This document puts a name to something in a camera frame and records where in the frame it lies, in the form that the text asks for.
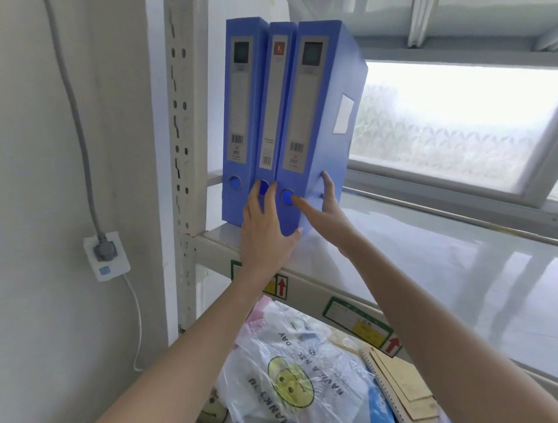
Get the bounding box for person's right hand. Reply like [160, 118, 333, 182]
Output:
[291, 170, 364, 259]

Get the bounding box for person's left hand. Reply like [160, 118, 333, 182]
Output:
[240, 181, 303, 282]

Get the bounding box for blue file box white sticker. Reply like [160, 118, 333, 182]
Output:
[276, 19, 369, 238]

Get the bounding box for person's left forearm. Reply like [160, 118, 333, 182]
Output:
[95, 268, 286, 423]

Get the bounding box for person's right forearm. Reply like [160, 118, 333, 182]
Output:
[342, 235, 558, 423]

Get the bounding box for pink plastic bag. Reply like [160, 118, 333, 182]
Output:
[245, 295, 282, 334]

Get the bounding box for blue file box green label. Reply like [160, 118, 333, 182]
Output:
[221, 17, 269, 228]

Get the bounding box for blue file box red label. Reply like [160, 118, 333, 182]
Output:
[252, 21, 299, 214]

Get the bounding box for white metal shelving rack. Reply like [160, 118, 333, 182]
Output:
[163, 0, 558, 395]

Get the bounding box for green bordered shelf label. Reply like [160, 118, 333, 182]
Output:
[322, 296, 394, 350]

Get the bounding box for white smiley plastic bag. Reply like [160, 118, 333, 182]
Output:
[217, 300, 381, 423]

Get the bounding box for grey power plug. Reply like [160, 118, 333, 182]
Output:
[94, 234, 119, 262]

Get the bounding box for spiral bound notebook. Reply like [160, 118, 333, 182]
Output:
[359, 348, 415, 423]

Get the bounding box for brown cardboard sheets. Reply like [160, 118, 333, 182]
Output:
[370, 345, 442, 423]

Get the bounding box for small smiley plastic bag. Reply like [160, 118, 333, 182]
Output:
[203, 383, 233, 423]

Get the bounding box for white wall socket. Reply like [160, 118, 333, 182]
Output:
[83, 231, 132, 283]

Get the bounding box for frosted window with white frame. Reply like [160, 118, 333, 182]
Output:
[346, 44, 558, 212]

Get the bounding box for thin white cable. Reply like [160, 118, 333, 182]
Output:
[123, 272, 145, 374]

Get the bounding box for grey power cable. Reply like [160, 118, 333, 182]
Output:
[44, 0, 108, 245]

